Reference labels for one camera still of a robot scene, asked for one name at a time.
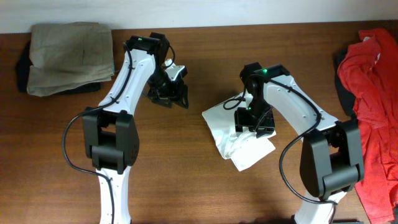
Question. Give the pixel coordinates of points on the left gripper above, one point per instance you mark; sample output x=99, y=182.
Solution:
x=178, y=87

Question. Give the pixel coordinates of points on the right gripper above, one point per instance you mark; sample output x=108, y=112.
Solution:
x=265, y=127

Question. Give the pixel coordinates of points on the white polo shirt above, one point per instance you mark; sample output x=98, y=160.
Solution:
x=244, y=149

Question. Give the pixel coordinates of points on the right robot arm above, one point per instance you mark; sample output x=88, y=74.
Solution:
x=331, y=162

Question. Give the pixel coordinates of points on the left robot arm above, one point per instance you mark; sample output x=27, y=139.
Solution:
x=110, y=133

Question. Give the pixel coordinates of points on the dark garment under red pile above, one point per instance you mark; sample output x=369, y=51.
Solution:
x=345, y=97

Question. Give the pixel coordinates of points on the folded khaki pants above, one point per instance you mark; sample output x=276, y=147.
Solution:
x=68, y=56

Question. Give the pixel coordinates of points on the folded dark garment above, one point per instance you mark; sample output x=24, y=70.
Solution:
x=22, y=70

